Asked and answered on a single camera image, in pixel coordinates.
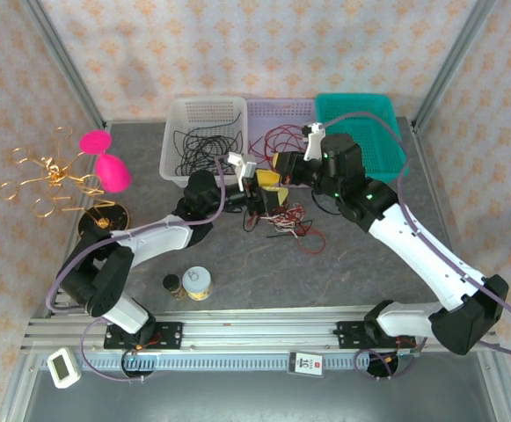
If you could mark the small dark jar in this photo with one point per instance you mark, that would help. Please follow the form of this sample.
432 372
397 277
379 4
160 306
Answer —
173 286

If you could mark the white plastic basket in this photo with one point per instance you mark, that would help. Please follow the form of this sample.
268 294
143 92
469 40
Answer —
202 110

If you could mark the pink hourglass-shaped object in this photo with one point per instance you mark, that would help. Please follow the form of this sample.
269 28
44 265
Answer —
112 173

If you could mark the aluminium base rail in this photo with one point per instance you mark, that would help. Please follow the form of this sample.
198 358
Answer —
259 334

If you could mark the label card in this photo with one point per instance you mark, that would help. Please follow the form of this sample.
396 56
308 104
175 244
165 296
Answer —
305 365

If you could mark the teal plastic basket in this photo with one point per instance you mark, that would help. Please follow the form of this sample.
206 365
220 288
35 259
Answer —
369 110

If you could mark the tin can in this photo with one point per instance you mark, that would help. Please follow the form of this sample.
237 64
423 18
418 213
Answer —
197 283

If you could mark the lilac plastic basket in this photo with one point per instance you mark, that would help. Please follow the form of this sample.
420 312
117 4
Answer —
277 112

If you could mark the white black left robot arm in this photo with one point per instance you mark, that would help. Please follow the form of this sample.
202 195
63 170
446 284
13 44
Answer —
158 239

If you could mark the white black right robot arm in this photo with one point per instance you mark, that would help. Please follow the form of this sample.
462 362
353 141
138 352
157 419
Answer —
413 246

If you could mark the aluminium frame post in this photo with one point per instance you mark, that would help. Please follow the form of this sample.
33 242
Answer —
63 57
455 57

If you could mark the white digital timer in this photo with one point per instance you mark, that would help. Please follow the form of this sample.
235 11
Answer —
63 368

